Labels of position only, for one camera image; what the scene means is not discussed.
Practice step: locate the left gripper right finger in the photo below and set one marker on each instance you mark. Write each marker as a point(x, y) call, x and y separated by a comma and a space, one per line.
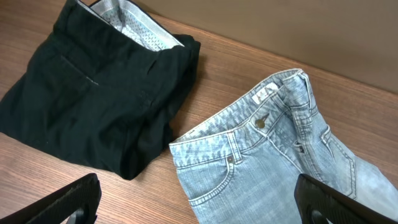
point(318, 203)

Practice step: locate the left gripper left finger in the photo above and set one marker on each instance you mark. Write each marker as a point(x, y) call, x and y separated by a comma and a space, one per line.
point(75, 203)

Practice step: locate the light blue denim shorts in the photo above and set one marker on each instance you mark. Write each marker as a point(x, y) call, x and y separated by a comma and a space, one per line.
point(241, 165)

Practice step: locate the folded black shorts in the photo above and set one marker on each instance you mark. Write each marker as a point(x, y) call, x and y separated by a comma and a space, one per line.
point(101, 90)

